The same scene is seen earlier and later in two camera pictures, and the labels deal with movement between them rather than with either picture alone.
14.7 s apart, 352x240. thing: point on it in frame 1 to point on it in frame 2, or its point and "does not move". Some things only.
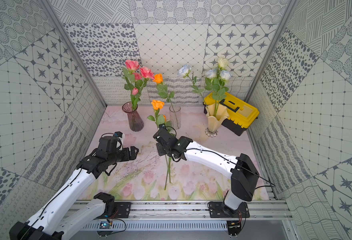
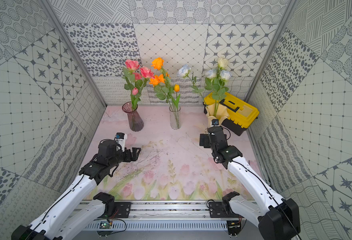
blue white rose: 225,75 does not move
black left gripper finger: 133,154 does not move
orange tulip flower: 170,159 to 176,103
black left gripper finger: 134,150 does not move
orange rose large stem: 162,88 does not move
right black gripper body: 162,150 to 205,138
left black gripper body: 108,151 does not move
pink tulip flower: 134,98 does not move
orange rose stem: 160,121 to 166,81
